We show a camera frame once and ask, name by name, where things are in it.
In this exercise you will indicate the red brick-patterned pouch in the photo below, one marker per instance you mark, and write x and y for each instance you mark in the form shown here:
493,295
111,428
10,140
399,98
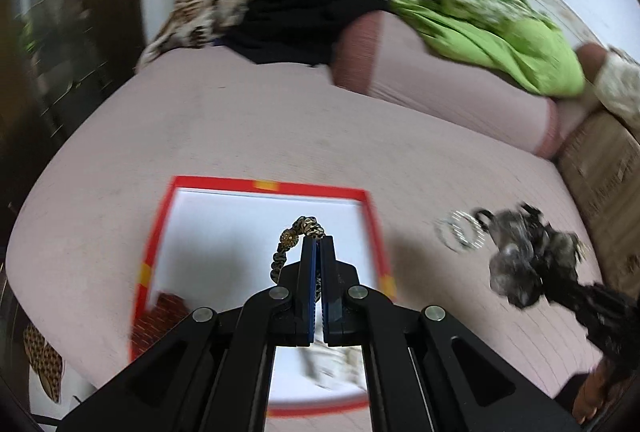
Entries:
160,317

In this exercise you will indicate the pink quilted mattress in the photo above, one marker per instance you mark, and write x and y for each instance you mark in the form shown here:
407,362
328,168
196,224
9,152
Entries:
250,127

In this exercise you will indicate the striped brown sofa armrest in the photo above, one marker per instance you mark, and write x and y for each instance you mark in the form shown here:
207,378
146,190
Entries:
600,162

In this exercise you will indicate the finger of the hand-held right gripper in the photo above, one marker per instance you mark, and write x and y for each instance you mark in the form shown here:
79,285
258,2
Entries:
600,312

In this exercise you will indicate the red jewelry box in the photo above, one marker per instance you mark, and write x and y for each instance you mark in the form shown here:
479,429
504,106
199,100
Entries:
225,237

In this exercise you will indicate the silver rhinestone bangles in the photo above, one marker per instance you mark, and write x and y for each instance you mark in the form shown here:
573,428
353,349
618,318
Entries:
470,239

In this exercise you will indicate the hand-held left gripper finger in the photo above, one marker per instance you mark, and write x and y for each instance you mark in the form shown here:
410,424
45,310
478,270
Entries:
313,312
322,312

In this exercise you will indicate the pink bolster pillow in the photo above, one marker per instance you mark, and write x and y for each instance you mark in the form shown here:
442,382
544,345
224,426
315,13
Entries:
440,82

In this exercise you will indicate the small leopard print cloth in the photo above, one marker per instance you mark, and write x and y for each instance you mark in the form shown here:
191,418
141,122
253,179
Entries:
45,362

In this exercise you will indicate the person's right hand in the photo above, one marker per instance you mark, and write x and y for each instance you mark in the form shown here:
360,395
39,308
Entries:
592,392

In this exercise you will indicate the brown cushion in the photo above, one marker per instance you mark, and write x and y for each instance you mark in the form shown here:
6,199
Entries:
592,60

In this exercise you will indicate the green cloth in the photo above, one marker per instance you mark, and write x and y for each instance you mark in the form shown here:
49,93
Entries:
490,32

